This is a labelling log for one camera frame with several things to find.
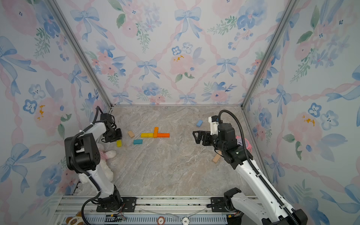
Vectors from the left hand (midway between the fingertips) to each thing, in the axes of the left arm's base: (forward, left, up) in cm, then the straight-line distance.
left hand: (120, 137), depth 97 cm
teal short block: (-1, -12, -4) cm, 13 cm away
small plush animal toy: (-47, +7, 0) cm, 48 cm away
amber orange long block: (+7, -24, -3) cm, 25 cm away
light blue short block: (+15, -56, -3) cm, 58 cm away
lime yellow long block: (-5, -1, 0) cm, 5 cm away
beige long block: (-14, -66, -3) cm, 67 cm away
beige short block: (+5, -6, -3) cm, 8 cm away
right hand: (-10, -53, +22) cm, 59 cm away
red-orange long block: (+3, -30, -2) cm, 30 cm away
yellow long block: (+3, -18, -2) cm, 18 cm away
